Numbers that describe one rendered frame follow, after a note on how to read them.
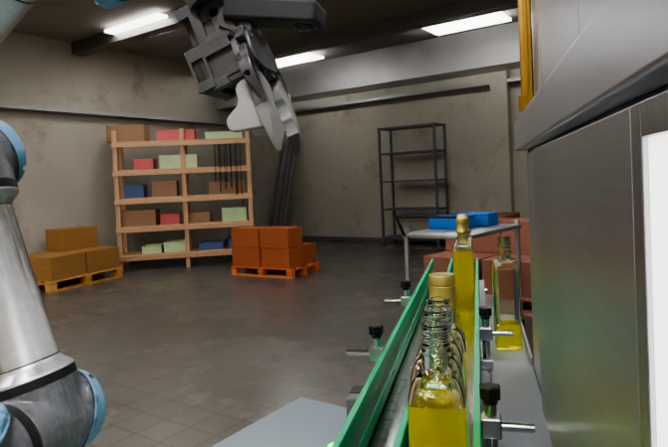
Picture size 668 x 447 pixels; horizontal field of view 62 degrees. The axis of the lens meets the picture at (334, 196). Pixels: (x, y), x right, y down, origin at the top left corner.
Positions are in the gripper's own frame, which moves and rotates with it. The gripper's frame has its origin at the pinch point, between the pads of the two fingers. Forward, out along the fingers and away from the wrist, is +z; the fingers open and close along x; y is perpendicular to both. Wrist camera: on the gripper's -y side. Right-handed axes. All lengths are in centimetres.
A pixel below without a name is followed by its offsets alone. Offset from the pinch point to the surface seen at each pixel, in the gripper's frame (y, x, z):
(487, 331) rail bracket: -7, -57, 43
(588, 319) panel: -21.5, 21.1, 24.3
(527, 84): -30.8, -37.7, 1.0
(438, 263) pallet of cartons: 57, -500, 78
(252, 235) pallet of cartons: 303, -658, -29
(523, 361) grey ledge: -11, -64, 53
